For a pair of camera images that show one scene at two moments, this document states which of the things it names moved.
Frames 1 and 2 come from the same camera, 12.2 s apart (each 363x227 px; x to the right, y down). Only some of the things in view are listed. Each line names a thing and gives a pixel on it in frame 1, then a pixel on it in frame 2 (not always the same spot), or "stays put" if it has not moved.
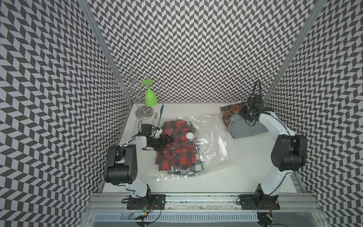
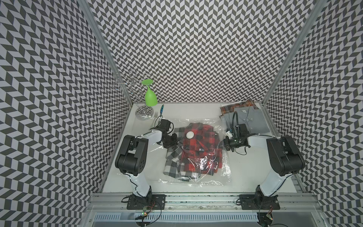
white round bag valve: x=189 y=135 stays put
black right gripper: x=241 y=112 → x=226 y=142
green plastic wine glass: x=150 y=96 stays put
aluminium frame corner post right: x=318 y=7 stays put
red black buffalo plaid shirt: x=181 y=152 → x=202 y=152
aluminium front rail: x=200 y=202 stays put
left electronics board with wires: x=146 y=209 stays put
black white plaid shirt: x=193 y=168 → x=173 y=165
